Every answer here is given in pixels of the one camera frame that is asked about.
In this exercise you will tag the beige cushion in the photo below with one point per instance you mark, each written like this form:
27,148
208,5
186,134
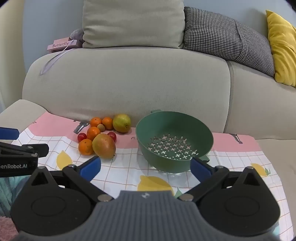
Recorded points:
131,23

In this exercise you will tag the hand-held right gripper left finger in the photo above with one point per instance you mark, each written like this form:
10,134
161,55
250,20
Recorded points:
90,167

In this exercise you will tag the grey plush toy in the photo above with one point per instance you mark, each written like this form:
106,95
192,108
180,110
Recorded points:
77,36

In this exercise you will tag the pink checked printed cloth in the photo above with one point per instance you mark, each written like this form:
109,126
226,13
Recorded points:
120,166

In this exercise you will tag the red-green mango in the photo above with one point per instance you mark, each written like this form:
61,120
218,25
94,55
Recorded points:
103,146

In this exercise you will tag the lilac ribbon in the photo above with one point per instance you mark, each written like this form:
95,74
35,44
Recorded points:
49,61

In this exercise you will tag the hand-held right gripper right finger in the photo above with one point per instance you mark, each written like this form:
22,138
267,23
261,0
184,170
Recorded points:
200,170

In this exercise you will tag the orange mandarin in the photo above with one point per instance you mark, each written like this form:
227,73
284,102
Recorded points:
93,133
107,123
95,121
85,147

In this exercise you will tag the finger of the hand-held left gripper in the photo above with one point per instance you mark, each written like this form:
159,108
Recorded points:
34,148
9,133

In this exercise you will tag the pink gift box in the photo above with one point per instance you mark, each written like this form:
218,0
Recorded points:
61,45

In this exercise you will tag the teal striped blanket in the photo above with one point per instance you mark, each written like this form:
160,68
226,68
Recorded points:
7,194

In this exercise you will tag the pink fluffy rug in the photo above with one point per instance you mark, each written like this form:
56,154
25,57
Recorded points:
5,228

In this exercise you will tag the yellow cushion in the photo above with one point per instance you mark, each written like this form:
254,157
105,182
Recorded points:
283,51

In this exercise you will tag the yellow-green lemon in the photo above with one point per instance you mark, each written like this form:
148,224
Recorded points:
121,123

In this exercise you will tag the beige fabric sofa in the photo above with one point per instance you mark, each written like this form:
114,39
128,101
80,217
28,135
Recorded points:
127,81

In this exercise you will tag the green colander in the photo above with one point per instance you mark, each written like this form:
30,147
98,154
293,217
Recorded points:
161,125

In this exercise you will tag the houndstooth cushion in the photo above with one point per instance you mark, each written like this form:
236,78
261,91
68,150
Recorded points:
219,34

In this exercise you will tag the red cherry tomato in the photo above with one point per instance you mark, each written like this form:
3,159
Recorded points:
112,136
81,137

